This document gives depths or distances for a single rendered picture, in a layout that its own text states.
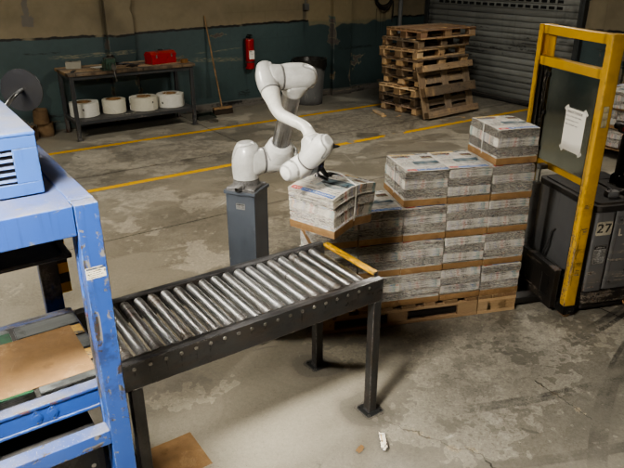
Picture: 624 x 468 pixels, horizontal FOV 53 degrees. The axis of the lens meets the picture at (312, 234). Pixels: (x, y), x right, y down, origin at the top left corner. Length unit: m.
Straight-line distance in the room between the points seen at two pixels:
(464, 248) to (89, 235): 2.72
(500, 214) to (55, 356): 2.79
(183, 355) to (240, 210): 1.32
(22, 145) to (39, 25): 7.55
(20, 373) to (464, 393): 2.30
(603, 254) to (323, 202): 2.20
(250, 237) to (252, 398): 0.93
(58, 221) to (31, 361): 0.84
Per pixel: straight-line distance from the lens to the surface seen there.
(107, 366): 2.26
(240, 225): 3.73
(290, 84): 3.25
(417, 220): 3.94
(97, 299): 2.13
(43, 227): 2.00
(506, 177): 4.11
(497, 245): 4.27
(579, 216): 4.29
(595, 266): 4.59
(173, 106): 9.58
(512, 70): 11.52
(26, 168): 2.12
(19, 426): 2.49
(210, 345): 2.65
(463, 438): 3.41
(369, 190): 3.29
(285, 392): 3.62
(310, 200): 3.10
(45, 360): 2.67
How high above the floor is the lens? 2.21
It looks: 23 degrees down
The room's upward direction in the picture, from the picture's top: straight up
